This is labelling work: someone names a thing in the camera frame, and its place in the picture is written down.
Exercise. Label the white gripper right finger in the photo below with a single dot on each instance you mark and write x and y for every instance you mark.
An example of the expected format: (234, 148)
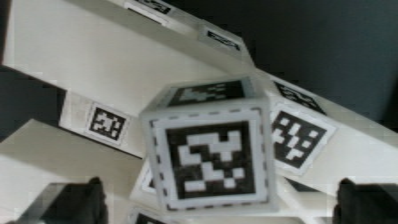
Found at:
(366, 203)

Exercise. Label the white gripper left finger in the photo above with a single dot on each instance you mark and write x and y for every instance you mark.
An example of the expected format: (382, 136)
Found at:
(69, 204)

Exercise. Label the white tagged cube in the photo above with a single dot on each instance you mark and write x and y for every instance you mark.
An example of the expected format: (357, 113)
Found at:
(209, 151)
(222, 40)

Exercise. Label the white chair back frame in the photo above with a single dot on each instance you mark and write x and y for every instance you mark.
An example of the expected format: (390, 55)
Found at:
(87, 45)

